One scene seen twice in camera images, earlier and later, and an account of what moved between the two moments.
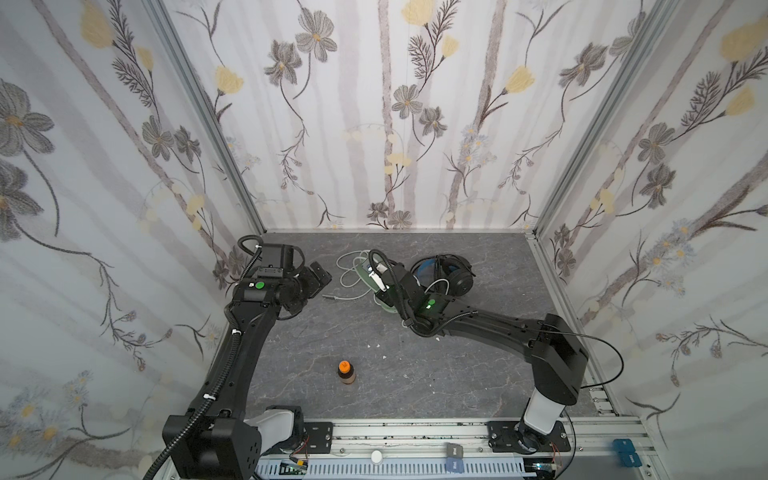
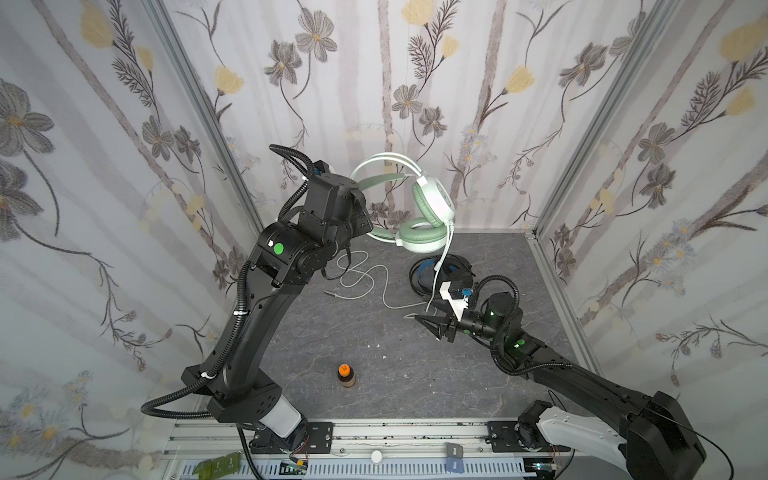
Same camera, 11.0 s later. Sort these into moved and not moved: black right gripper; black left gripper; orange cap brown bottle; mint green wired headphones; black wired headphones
Moved: black right gripper; mint green wired headphones; black left gripper
Not moved: orange cap brown bottle; black wired headphones
